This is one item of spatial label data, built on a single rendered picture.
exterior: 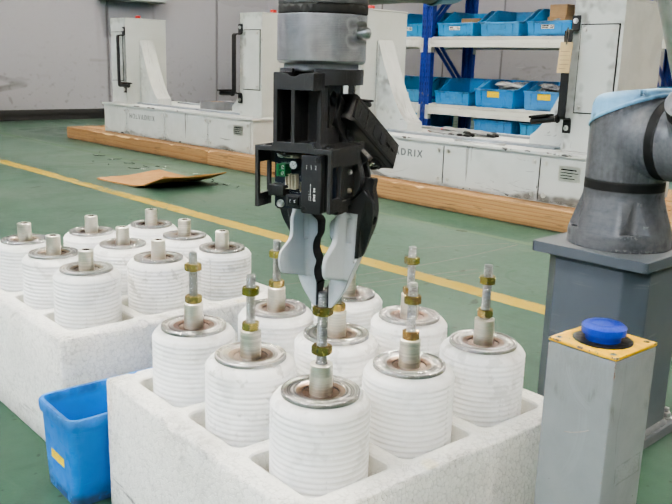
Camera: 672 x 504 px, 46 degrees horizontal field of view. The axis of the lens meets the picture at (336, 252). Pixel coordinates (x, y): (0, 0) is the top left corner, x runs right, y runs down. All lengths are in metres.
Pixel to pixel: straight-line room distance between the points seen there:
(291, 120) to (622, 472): 0.44
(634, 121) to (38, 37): 6.66
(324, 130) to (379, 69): 3.08
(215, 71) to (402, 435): 7.72
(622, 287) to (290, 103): 0.67
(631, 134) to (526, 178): 1.86
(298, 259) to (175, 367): 0.26
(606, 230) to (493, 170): 1.93
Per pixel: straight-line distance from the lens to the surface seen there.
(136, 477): 0.98
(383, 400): 0.81
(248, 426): 0.83
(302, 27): 0.66
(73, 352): 1.16
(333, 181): 0.65
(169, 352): 0.92
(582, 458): 0.78
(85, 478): 1.09
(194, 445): 0.83
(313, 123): 0.66
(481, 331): 0.91
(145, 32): 5.46
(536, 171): 3.02
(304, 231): 0.72
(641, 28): 3.05
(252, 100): 4.28
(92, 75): 7.74
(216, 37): 8.45
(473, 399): 0.90
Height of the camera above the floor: 0.55
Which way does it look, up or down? 13 degrees down
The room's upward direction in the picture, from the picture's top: 2 degrees clockwise
